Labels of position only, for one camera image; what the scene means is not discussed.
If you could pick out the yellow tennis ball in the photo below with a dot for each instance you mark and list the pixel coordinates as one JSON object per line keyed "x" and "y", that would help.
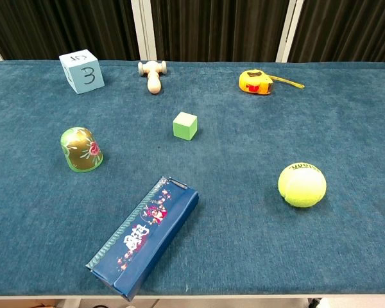
{"x": 303, "y": 187}

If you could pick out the small green cube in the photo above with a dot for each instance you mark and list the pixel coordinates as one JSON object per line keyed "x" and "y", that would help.
{"x": 184, "y": 126}

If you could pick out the blue velvet table cloth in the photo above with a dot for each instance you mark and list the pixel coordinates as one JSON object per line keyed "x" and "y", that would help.
{"x": 237, "y": 134}

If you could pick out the small wooden mallet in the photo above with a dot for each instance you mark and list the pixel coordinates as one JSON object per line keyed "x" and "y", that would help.
{"x": 153, "y": 78}

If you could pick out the dark blue printed box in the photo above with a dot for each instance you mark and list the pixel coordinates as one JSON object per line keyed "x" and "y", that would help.
{"x": 147, "y": 234}

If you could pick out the orange tape measure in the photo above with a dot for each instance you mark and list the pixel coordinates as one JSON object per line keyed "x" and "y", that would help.
{"x": 255, "y": 82}

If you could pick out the green gold painted doll half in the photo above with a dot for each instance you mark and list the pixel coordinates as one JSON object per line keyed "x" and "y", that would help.
{"x": 81, "y": 150}

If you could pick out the light blue numbered cube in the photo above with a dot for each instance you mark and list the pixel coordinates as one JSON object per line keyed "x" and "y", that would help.
{"x": 83, "y": 75}

